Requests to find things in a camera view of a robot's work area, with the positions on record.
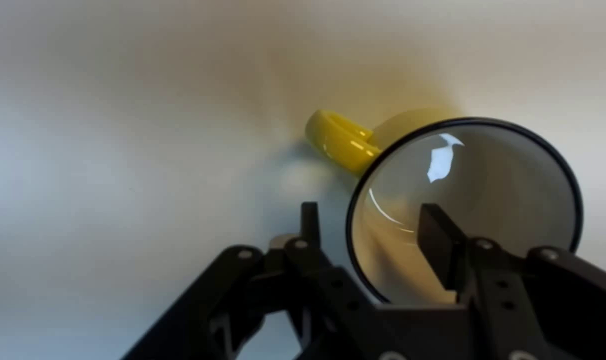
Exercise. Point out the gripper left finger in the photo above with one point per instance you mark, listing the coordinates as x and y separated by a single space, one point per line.
303 280

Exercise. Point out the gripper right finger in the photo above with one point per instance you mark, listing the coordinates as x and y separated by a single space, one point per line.
503 295

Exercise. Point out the yellow mug with black rim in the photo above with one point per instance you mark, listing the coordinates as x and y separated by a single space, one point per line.
463 200

